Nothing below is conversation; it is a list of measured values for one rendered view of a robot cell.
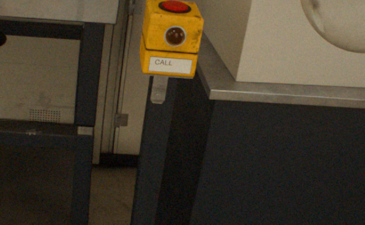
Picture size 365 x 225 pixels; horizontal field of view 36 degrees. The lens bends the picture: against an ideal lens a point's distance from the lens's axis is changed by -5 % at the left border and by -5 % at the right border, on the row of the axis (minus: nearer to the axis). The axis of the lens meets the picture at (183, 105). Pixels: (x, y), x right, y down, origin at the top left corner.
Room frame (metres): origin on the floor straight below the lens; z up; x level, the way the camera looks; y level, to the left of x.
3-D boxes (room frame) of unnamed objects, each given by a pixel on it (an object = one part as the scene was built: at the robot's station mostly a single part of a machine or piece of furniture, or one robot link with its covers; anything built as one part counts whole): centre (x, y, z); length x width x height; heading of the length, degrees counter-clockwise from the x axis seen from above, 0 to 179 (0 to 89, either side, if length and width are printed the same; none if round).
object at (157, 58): (0.84, 0.04, 0.85); 0.08 x 0.08 x 0.10; 13
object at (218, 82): (1.12, -0.22, 0.74); 0.46 x 0.36 x 0.02; 104
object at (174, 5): (0.84, 0.04, 0.90); 0.04 x 0.04 x 0.02
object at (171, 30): (0.79, 0.03, 0.87); 0.03 x 0.01 x 0.03; 103
